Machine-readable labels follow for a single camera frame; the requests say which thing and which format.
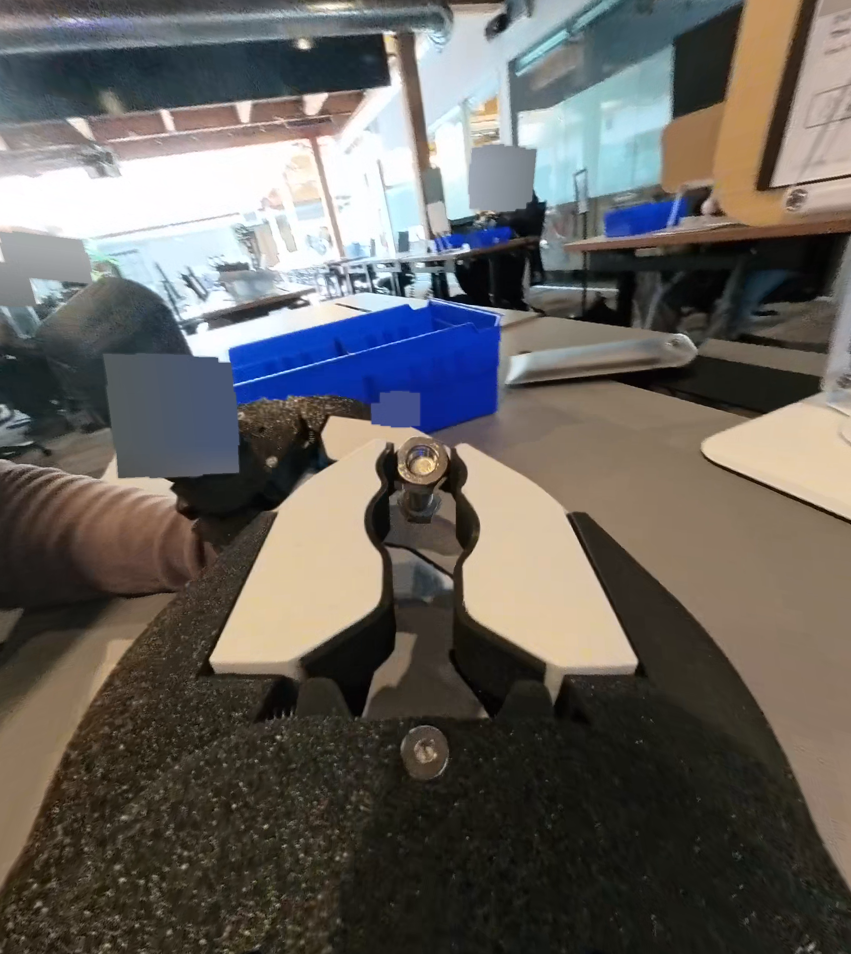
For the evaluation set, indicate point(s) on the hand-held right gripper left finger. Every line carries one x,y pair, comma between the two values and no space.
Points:
306,581

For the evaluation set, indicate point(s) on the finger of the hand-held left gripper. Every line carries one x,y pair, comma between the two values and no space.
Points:
347,440

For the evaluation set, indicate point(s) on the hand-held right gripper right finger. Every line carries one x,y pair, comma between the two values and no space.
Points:
537,589

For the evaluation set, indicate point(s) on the steel hex nut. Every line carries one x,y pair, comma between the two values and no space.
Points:
403,463

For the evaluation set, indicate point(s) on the steel hex bolt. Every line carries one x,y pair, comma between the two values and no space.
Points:
416,501

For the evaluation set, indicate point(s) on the person's left forearm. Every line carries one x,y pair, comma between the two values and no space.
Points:
60,529

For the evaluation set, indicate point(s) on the blue plastic bin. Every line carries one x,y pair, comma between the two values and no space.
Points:
645,217
470,240
433,365

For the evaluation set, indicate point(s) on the instruction sheet on wooden stand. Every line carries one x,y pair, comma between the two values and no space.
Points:
783,462

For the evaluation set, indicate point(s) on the tall wooden column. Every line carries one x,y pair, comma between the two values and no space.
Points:
412,134

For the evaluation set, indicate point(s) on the metal ceiling pipe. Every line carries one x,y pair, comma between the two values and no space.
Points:
209,22

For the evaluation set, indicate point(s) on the wooden display board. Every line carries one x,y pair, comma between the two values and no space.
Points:
693,145

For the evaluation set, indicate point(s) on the printed instruction sheet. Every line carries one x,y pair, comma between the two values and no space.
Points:
842,97

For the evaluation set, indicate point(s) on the ceiling security camera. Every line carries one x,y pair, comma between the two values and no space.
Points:
497,24

